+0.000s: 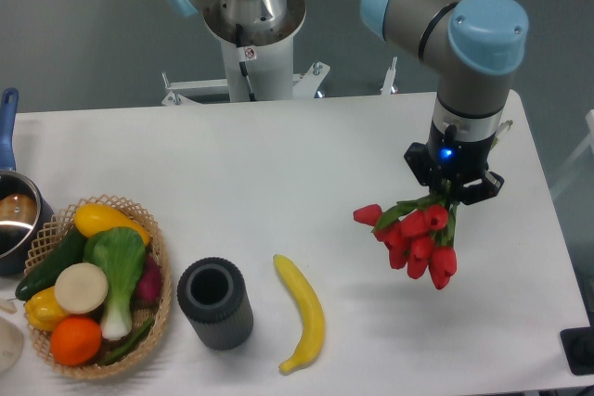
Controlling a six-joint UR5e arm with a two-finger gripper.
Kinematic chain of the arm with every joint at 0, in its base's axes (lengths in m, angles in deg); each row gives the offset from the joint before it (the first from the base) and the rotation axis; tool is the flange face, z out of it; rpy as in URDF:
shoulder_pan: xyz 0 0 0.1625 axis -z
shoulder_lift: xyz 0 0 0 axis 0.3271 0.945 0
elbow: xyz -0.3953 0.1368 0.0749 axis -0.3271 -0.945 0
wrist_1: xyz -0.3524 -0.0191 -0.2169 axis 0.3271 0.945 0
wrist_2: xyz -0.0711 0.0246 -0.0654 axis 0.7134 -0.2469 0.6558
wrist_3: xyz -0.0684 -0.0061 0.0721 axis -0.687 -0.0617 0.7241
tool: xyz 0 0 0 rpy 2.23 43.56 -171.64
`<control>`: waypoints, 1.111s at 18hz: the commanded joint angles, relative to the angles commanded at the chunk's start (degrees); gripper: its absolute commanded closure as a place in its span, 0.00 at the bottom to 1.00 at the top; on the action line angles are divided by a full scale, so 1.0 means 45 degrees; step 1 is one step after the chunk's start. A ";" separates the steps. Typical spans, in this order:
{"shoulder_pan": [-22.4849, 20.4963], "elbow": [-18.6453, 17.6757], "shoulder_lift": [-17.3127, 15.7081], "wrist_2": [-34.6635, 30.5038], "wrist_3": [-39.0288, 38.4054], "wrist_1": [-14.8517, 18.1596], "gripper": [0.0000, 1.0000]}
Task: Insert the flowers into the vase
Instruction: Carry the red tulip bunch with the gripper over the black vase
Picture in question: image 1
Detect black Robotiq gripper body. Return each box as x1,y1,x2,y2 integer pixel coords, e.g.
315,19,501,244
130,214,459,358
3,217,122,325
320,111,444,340
427,123,495,190

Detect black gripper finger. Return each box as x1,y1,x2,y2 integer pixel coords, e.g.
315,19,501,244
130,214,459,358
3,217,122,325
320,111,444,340
452,171,504,204
404,142,434,186

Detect red tulip bouquet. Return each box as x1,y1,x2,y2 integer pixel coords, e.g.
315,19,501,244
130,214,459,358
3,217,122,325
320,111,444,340
353,181,459,290

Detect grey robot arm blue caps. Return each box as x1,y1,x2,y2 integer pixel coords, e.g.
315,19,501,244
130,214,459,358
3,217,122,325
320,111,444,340
167,0,529,205

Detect dark grey ribbed vase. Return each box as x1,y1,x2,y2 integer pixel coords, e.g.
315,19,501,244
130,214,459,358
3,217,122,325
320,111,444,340
176,257,254,351

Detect black device at edge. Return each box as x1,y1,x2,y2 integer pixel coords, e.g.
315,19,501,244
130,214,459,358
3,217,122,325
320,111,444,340
560,326,593,376

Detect yellow banana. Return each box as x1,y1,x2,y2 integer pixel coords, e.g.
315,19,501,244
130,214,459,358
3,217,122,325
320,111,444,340
273,254,326,375

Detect purple red onion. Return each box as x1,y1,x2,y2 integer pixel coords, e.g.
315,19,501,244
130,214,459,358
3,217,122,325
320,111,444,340
135,255,162,303

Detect green bok choy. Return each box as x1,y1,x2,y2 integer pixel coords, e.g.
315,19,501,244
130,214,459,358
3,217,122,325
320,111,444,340
84,227,146,341

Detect green bean pod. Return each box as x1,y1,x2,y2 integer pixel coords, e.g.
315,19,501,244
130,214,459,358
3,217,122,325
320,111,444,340
97,317,154,366

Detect yellow squash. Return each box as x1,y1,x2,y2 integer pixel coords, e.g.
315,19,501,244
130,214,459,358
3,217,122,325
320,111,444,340
73,203,151,246

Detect green cucumber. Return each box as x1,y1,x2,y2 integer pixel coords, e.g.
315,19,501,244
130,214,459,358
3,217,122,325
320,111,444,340
15,228,87,301

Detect white round radish slice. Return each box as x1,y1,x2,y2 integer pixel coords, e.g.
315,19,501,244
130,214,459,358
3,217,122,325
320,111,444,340
54,262,109,314

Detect woven wicker basket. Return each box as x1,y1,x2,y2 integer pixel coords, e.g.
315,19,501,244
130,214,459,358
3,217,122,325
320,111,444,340
24,195,172,380

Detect orange fruit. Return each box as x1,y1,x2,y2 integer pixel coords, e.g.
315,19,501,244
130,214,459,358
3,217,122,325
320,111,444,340
50,316,102,366

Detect yellow bell pepper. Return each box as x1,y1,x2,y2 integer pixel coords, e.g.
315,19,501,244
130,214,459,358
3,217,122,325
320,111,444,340
24,287,71,332

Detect small white garlic piece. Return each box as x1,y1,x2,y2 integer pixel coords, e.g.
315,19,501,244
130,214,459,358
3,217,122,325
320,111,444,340
0,298,18,314

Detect white metal base frame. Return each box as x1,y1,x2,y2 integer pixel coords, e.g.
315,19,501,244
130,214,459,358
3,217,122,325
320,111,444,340
161,57,399,106

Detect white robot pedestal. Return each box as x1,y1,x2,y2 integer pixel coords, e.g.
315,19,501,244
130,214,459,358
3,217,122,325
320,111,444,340
203,0,306,102

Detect black cable on pedestal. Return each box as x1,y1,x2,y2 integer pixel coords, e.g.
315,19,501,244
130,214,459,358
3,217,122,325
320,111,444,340
234,23,257,102

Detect blue handled saucepan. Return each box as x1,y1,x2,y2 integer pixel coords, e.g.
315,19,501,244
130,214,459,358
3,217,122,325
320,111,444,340
1,87,53,276

